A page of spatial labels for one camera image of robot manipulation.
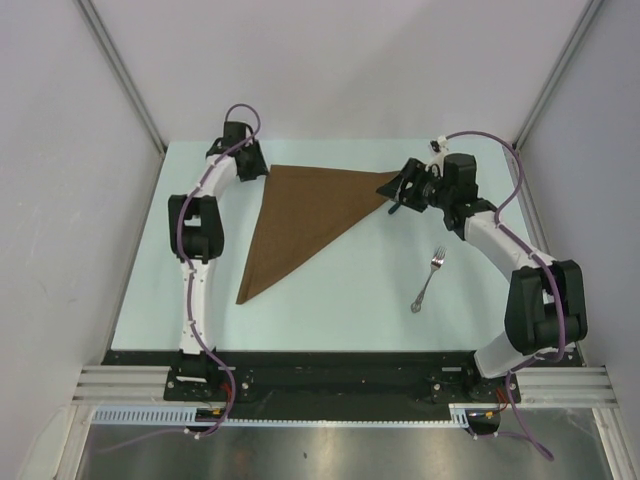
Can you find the aluminium rail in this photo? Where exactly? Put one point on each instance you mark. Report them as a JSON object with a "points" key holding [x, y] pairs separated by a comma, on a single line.
{"points": [[539, 387], [542, 250]]}

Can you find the right side aluminium rail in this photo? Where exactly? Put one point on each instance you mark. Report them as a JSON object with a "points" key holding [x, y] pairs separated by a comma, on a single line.
{"points": [[542, 250]]}

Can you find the aluminium front rail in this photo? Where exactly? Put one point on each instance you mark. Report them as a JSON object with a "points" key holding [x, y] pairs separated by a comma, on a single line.
{"points": [[539, 387]]}

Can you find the gold spoon with dark handle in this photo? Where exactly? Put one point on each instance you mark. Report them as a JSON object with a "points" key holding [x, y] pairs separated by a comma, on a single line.
{"points": [[394, 208]]}

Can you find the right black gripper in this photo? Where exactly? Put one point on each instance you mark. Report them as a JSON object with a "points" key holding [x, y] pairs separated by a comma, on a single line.
{"points": [[414, 172]]}

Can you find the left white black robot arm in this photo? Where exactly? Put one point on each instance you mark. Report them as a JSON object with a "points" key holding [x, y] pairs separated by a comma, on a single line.
{"points": [[197, 239]]}

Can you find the silver fork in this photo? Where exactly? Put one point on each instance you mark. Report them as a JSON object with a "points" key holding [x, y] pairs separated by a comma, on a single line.
{"points": [[436, 264]]}

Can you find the aluminium corner post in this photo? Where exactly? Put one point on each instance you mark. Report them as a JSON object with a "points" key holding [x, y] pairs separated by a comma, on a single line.
{"points": [[567, 55], [113, 58]]}

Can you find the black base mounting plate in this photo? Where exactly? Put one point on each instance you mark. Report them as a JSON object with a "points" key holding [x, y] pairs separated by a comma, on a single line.
{"points": [[251, 377]]}

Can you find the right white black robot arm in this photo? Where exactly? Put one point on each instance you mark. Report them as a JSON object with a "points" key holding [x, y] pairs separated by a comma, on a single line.
{"points": [[546, 307]]}

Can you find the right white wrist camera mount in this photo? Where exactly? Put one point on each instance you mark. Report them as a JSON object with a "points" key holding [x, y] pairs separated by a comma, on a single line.
{"points": [[440, 150]]}

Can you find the brown cloth napkin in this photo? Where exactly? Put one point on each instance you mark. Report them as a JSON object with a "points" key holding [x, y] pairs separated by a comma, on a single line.
{"points": [[303, 210]]}

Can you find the right aluminium corner post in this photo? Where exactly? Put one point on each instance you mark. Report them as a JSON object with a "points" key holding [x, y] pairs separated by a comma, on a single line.
{"points": [[567, 55]]}

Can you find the left aluminium corner post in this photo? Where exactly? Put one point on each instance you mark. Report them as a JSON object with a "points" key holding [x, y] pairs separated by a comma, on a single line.
{"points": [[113, 58]]}

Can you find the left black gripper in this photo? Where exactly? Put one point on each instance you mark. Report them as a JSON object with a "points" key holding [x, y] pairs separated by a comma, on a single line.
{"points": [[259, 168]]}

